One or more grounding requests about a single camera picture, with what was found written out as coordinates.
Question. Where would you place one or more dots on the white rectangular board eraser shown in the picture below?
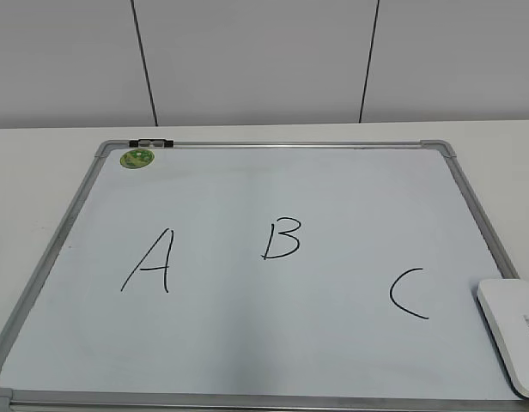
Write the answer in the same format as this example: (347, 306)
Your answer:
(505, 305)

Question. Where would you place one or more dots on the green round magnet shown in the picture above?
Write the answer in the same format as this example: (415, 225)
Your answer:
(136, 158)

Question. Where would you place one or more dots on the white board with grey frame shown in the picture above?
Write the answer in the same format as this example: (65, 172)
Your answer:
(252, 276)

